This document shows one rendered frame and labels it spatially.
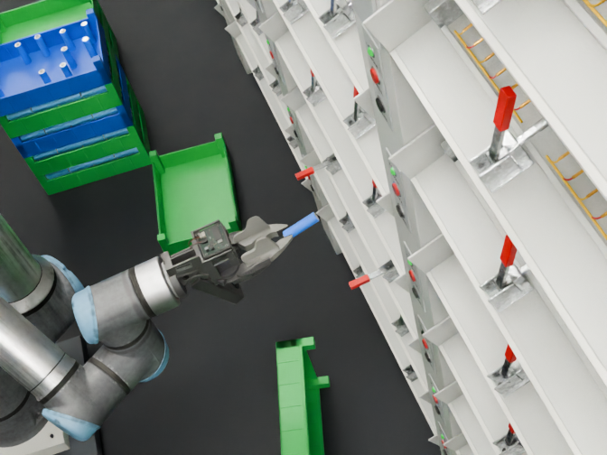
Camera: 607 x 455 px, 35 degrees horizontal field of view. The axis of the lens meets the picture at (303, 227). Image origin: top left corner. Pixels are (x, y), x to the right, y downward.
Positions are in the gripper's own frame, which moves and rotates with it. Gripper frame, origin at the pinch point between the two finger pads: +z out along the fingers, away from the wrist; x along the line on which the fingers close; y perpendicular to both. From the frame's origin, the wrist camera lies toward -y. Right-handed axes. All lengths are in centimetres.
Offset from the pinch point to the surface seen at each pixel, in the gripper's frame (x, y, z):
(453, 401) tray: -35.3, -9.6, 13.5
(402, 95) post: -35, 60, 16
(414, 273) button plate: -30.6, 22.0, 13.6
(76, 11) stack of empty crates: 139, -45, -28
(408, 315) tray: -18.2, -9.6, 13.5
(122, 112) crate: 87, -39, -25
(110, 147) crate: 88, -50, -32
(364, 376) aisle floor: 2, -62, 3
